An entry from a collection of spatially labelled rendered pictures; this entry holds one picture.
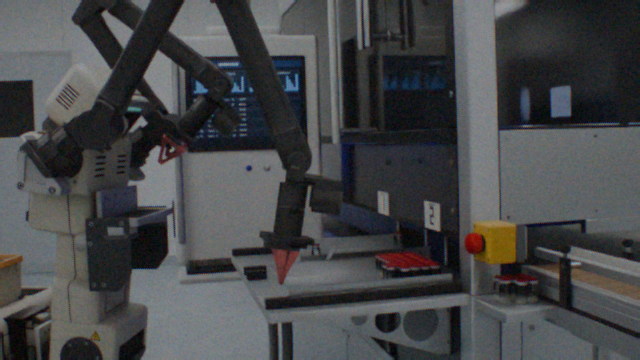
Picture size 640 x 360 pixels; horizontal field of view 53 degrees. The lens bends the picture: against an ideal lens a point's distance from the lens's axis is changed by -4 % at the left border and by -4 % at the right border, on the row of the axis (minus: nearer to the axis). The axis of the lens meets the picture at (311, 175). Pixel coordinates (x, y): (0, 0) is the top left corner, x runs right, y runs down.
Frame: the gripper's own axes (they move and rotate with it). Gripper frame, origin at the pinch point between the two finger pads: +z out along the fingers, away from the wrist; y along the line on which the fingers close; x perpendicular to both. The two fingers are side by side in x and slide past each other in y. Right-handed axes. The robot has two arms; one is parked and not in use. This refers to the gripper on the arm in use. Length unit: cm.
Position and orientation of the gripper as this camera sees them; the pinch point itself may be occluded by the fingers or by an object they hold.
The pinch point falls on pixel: (280, 280)
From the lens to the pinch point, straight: 135.4
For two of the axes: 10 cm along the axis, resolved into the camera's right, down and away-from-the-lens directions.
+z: -1.4, 9.9, 0.0
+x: -2.2, -0.3, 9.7
